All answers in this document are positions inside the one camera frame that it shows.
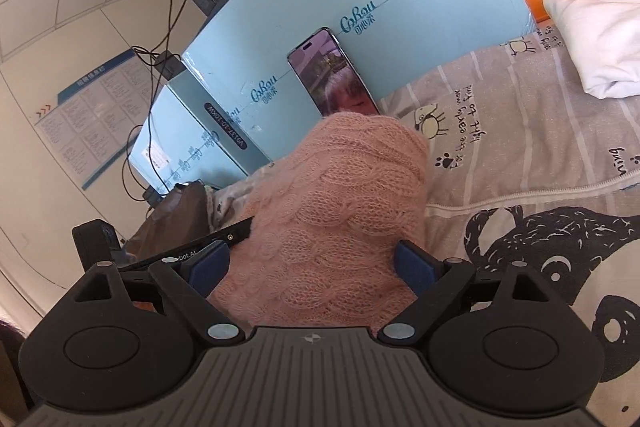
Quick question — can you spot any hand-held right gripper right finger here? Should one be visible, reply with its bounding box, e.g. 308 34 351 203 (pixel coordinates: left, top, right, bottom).
377 239 552 345

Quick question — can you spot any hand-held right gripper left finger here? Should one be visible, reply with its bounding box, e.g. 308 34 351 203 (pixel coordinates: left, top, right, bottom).
74 240 247 344

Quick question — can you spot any pink knit sweater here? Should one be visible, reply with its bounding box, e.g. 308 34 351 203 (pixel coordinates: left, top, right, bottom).
205 111 432 337

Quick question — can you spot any brown paper bag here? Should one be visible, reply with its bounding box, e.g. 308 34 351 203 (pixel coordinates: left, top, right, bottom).
125 181 213 263

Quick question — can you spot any small light blue cardboard box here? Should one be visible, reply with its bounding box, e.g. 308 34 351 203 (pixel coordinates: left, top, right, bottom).
127 82 251 198

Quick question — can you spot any panda printed bed sheet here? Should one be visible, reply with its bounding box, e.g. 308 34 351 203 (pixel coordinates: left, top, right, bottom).
207 19 640 427

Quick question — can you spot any black power adapter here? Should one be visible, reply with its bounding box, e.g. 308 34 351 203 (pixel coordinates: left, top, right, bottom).
150 51 184 80

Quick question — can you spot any black smartphone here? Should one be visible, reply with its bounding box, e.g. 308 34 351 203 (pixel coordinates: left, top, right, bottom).
287 27 381 118

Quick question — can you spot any white pillow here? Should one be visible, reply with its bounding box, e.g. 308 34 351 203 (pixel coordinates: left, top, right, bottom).
542 0 640 100

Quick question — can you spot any black cable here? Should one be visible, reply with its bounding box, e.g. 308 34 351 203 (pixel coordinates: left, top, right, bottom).
124 79 163 208
134 0 198 68

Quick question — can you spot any wall notice board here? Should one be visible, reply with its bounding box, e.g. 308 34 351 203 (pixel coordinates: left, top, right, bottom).
32 48 153 192

